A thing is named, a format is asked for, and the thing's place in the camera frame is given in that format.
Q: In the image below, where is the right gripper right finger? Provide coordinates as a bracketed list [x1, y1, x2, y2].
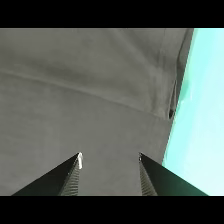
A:
[138, 152, 210, 197]

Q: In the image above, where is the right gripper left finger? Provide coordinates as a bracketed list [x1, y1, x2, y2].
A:
[11, 152, 84, 197]

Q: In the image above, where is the grey garment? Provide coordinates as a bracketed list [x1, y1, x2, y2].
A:
[0, 27, 195, 197]

